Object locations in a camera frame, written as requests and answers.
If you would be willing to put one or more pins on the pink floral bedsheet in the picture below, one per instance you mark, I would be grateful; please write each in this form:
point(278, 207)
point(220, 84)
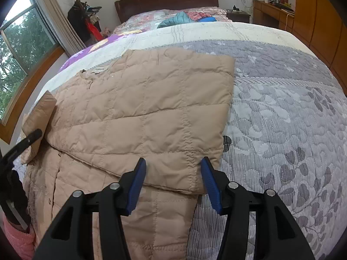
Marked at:
point(146, 19)

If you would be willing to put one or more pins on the beige quilted jacket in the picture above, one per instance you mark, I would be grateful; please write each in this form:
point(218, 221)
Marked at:
point(135, 108)

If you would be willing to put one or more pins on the beige curtain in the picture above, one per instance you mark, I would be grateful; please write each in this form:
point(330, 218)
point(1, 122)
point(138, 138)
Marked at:
point(62, 19)

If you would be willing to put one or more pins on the white quilted bedspread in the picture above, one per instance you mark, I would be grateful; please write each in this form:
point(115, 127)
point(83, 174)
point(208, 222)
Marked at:
point(217, 31)

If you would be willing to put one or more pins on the wooden wardrobe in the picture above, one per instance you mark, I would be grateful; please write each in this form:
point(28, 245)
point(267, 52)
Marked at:
point(322, 19)

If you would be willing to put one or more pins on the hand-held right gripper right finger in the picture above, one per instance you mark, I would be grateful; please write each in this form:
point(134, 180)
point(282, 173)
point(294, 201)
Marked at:
point(212, 188)

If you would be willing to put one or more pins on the red hanging cloth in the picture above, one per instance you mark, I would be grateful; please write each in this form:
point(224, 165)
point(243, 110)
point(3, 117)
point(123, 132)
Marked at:
point(93, 29)

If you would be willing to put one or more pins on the wooden framed window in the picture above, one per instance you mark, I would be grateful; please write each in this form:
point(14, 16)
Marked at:
point(24, 48)

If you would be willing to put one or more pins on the purple floral blanket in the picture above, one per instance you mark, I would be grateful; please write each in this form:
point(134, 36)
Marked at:
point(81, 57)

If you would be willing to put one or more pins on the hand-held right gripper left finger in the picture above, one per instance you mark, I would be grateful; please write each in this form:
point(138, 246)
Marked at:
point(137, 189)

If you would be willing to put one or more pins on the dark wooden nightstand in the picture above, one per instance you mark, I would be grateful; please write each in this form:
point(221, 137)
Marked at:
point(240, 16)

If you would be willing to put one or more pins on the coat rack with dark clothes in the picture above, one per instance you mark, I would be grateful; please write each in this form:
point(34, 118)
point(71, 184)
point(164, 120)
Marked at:
point(77, 16)

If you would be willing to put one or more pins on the red plaid cloth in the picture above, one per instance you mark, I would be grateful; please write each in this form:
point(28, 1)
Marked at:
point(199, 14)

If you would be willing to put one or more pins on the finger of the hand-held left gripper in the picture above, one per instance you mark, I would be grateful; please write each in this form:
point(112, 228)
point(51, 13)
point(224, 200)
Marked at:
point(27, 140)

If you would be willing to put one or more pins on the grey leaf-patterned quilt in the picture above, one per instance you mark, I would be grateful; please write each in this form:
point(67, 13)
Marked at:
point(271, 113)

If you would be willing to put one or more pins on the blue cloth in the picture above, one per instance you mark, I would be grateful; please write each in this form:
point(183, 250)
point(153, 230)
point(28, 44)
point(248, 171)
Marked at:
point(207, 19)

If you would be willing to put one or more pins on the wooden desk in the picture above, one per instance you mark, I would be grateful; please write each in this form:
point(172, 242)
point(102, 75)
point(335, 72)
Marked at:
point(268, 12)

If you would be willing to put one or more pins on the teal puffer jacket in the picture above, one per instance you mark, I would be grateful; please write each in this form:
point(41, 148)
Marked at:
point(176, 19)

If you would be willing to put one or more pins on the dark wooden headboard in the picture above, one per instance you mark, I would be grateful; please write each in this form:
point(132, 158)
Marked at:
point(162, 0)

